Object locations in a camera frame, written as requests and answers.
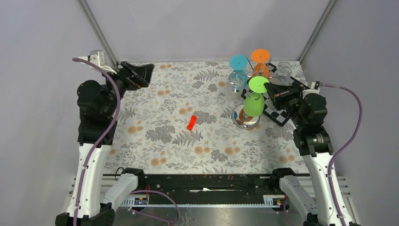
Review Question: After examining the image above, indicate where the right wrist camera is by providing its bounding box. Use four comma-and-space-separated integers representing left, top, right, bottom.
302, 80, 320, 98

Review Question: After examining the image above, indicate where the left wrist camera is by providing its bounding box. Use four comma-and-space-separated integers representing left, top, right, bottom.
78, 50, 117, 74

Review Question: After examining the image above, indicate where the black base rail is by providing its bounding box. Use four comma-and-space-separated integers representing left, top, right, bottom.
122, 174, 286, 208

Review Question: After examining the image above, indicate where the chrome wine glass rack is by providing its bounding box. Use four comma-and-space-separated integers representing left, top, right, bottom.
231, 58, 288, 129

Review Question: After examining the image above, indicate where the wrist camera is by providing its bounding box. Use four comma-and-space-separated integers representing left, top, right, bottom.
78, 50, 117, 74
302, 80, 320, 98

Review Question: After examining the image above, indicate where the clear wine glass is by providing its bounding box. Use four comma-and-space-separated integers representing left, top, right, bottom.
227, 72, 244, 94
276, 62, 292, 83

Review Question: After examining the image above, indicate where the black white checkerboard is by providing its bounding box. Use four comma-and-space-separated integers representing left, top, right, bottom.
240, 62, 312, 127

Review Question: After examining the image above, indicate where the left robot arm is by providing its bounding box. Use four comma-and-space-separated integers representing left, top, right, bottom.
55, 58, 155, 226

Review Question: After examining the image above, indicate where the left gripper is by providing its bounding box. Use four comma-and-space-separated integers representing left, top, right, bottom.
100, 61, 154, 116

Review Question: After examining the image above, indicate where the orange wine glass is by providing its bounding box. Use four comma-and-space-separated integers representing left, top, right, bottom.
251, 48, 271, 79

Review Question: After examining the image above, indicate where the floral tablecloth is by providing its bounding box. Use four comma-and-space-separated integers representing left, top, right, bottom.
104, 62, 307, 174

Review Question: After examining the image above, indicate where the blue wine glass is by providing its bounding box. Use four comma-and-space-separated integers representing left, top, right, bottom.
229, 55, 248, 94

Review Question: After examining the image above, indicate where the green wine glass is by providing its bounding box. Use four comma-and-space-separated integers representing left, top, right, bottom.
243, 76, 269, 117

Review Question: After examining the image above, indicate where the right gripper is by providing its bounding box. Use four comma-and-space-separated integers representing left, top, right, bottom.
264, 82, 305, 128

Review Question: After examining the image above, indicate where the small red block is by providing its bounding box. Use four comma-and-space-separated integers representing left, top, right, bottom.
186, 115, 197, 131

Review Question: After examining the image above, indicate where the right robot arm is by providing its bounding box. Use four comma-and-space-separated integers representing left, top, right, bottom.
264, 82, 357, 226

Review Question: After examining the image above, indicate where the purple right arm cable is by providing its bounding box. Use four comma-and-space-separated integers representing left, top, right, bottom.
322, 83, 363, 219

